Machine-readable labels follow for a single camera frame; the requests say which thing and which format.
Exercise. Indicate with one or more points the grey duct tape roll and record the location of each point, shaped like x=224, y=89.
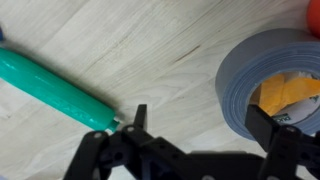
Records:
x=240, y=60

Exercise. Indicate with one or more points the small red-orange tape roll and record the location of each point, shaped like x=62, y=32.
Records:
x=315, y=16

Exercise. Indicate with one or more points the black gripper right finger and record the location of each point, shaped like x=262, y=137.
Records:
x=286, y=153

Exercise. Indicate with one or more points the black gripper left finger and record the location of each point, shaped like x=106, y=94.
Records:
x=110, y=156

